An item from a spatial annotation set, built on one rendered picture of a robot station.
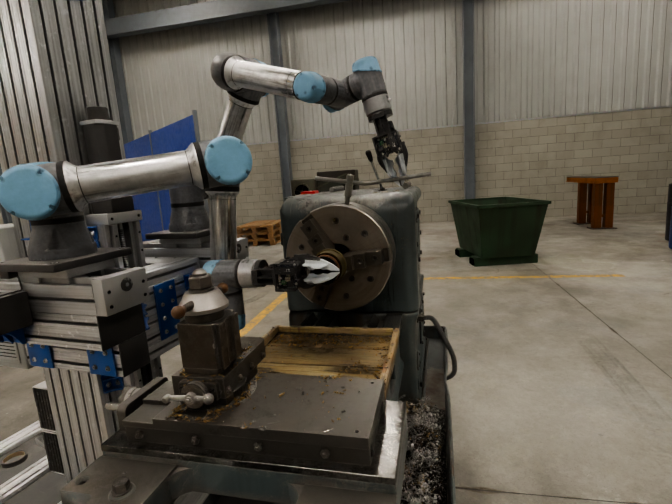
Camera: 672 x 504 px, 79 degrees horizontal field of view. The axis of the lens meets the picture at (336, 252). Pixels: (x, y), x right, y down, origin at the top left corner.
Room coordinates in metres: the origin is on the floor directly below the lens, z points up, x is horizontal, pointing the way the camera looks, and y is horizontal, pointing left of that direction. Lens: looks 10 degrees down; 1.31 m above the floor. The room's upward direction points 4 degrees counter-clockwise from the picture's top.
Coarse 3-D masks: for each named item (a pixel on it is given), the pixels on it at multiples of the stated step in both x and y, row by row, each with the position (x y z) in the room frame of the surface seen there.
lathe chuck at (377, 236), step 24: (336, 216) 1.16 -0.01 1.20; (360, 216) 1.15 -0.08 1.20; (288, 240) 1.20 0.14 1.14; (336, 240) 1.17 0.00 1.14; (360, 240) 1.15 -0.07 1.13; (384, 240) 1.13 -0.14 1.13; (384, 264) 1.13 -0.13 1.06; (312, 288) 1.19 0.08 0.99; (336, 288) 1.17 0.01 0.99; (360, 288) 1.15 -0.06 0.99
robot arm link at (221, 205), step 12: (216, 192) 1.15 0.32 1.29; (228, 192) 1.16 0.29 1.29; (216, 204) 1.16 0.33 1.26; (228, 204) 1.17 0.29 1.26; (216, 216) 1.16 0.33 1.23; (228, 216) 1.17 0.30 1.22; (216, 228) 1.16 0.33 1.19; (228, 228) 1.17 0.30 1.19; (216, 240) 1.16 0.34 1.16; (228, 240) 1.16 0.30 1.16; (216, 252) 1.16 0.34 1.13; (228, 252) 1.16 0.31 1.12
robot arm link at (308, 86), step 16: (224, 64) 1.31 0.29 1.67; (240, 64) 1.30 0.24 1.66; (256, 64) 1.27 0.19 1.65; (224, 80) 1.32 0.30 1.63; (240, 80) 1.29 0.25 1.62; (256, 80) 1.25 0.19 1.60; (272, 80) 1.21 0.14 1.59; (288, 80) 1.18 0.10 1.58; (304, 80) 1.13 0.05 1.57; (320, 80) 1.14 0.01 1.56; (288, 96) 1.21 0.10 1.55; (304, 96) 1.13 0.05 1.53; (320, 96) 1.15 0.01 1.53; (336, 96) 1.20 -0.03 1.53
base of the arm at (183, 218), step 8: (176, 208) 1.47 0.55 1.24; (184, 208) 1.46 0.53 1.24; (192, 208) 1.47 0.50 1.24; (200, 208) 1.50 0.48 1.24; (176, 216) 1.46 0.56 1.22; (184, 216) 1.46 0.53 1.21; (192, 216) 1.47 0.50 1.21; (200, 216) 1.48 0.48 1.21; (208, 216) 1.53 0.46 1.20; (176, 224) 1.45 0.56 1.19; (184, 224) 1.45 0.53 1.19; (192, 224) 1.45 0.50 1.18; (200, 224) 1.47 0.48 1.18; (208, 224) 1.50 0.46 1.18
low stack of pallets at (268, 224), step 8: (248, 224) 9.13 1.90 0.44; (256, 224) 9.01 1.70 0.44; (264, 224) 9.00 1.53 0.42; (272, 224) 8.81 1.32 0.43; (280, 224) 9.29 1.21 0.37; (240, 232) 8.80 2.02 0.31; (248, 232) 8.85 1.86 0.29; (256, 232) 8.72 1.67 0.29; (264, 232) 8.71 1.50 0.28; (272, 232) 8.68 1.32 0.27; (280, 232) 9.31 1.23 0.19; (248, 240) 8.80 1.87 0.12; (256, 240) 8.72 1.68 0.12; (264, 240) 8.70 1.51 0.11; (272, 240) 8.67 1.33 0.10; (280, 240) 9.17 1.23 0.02
